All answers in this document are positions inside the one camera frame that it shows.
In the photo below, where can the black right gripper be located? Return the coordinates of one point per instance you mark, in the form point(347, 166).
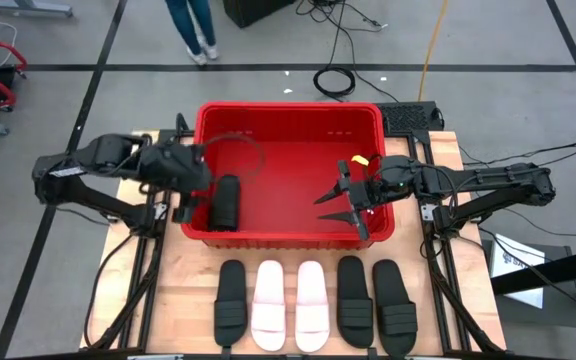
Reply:
point(363, 195)

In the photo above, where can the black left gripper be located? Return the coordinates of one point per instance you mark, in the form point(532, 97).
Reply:
point(180, 167)

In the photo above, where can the black slide sandal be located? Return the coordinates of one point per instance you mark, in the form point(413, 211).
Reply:
point(395, 310)
point(230, 305)
point(354, 300)
point(225, 202)

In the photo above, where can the pale pink slide sandal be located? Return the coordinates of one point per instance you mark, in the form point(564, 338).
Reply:
point(268, 305)
point(312, 305)

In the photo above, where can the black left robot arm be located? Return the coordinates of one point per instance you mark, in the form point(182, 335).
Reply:
point(78, 165)

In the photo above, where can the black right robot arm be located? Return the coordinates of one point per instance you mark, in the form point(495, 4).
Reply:
point(498, 182)

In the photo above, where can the red plastic bin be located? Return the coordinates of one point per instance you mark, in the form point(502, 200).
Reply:
point(288, 200)

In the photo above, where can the white printed paper sheet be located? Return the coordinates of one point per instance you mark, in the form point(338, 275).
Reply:
point(505, 262)

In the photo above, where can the person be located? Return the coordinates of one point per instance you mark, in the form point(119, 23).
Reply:
point(188, 25)

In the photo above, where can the large black box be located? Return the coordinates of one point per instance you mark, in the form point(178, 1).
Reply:
point(253, 10)

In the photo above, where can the black stand beam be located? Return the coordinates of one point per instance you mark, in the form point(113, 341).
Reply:
point(558, 270)

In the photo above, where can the grey platform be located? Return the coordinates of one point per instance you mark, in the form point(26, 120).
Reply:
point(563, 315)

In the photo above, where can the grey metal foot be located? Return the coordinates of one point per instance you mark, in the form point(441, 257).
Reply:
point(33, 9)

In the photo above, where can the black frame rail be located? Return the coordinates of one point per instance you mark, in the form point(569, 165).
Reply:
point(193, 357)

